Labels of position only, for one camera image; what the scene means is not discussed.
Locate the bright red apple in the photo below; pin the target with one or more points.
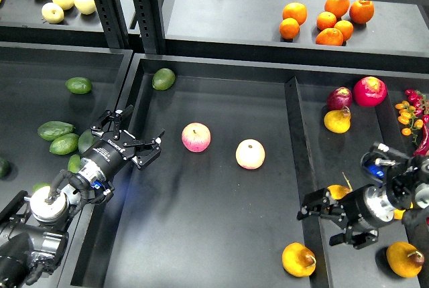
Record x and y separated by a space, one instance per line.
369 91

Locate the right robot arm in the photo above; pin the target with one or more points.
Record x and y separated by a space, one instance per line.
399 182

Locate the black centre tray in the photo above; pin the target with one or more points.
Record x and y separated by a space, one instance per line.
200 219

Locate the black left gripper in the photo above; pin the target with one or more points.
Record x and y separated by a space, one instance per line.
114 149

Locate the yellow pear of row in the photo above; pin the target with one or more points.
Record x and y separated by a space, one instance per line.
398 214
338 191

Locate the black tray divider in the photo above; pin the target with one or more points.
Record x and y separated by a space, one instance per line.
304 168

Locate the yellow pear left of row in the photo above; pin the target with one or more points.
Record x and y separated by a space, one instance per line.
338 191

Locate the orange far left bottom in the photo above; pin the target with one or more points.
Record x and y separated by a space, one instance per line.
289 28

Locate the yellow pear bottom right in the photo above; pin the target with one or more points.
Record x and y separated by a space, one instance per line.
405 259

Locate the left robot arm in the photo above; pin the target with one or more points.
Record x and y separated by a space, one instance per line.
34 228

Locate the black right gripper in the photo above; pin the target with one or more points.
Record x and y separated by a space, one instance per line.
367 210

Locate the small orange centre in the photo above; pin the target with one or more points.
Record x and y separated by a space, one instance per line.
326 20

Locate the pale pink apple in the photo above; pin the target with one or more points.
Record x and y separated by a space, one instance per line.
250 154

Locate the dark green avocado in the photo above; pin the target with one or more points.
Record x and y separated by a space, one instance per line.
39 185

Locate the yellow pear right of row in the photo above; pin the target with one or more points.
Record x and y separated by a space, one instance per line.
398 214

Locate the orange lower right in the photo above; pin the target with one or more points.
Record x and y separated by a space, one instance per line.
346 28

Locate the green avocado in centre tray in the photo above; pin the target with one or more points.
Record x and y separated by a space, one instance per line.
163 79

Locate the orange far left top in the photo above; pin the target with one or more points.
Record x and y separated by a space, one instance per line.
295 10

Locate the dark avocado left edge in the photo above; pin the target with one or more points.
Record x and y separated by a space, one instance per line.
5 167

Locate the dark red apple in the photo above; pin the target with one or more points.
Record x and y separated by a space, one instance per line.
339 98

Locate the pale yellow apple right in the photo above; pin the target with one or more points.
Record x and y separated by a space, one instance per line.
86 7

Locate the orange front bottom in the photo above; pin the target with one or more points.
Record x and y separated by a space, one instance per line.
330 37

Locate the green avocado pile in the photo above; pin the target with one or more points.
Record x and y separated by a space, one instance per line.
74 163
51 130
65 144

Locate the cherry tomato bunch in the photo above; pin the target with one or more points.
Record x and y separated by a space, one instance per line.
412 112

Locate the black shelf upright posts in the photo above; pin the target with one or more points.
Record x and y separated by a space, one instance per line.
136 25

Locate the pale yellow apple front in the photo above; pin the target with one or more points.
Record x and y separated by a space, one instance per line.
52 13

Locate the green avocado pile top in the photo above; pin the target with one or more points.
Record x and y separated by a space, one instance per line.
51 130

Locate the yellow pear brown spot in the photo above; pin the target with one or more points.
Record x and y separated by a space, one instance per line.
298 260

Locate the yellow pear near apples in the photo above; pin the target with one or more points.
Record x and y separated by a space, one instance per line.
338 121

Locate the red chili pepper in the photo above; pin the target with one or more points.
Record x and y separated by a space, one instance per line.
422 149

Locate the green avocado pile bottom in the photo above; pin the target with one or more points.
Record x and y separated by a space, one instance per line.
74 163

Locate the pink red apple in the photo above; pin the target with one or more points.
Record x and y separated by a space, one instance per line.
196 137

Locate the green avocado pile middle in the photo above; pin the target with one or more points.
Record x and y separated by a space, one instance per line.
65 144

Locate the green avocado upper left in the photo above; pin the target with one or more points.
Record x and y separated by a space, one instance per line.
79 85

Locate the dark avocado pile right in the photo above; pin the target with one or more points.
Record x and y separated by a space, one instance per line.
86 140

